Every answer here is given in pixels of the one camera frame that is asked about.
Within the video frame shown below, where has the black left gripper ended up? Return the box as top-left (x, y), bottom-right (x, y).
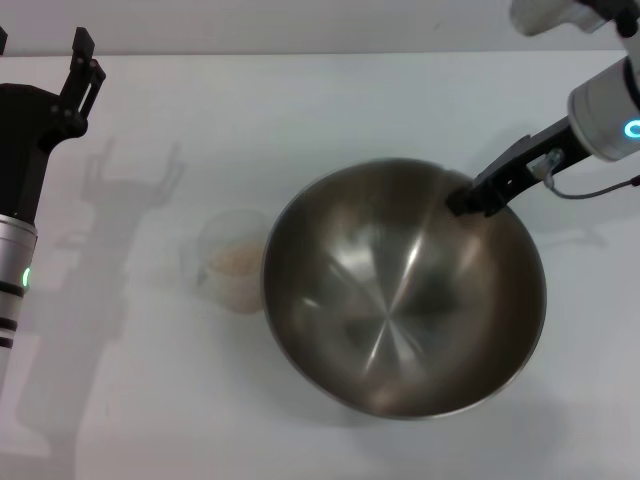
top-left (0, 27), bottom-right (107, 230)

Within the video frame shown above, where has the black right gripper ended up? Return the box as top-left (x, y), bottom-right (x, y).
top-left (446, 116), bottom-right (594, 219)

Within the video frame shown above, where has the stainless steel mixing bowl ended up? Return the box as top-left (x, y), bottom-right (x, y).
top-left (259, 157), bottom-right (548, 422)

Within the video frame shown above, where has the white uncooked rice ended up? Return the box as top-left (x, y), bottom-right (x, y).
top-left (207, 243), bottom-right (265, 277)

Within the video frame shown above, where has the clear plastic measuring cup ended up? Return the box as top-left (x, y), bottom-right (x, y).
top-left (180, 208), bottom-right (270, 316)

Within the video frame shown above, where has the grey right wrist cable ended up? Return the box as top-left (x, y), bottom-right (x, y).
top-left (531, 149), bottom-right (640, 201)

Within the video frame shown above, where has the grey right wrist camera housing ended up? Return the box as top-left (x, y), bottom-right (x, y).
top-left (508, 0), bottom-right (640, 37)

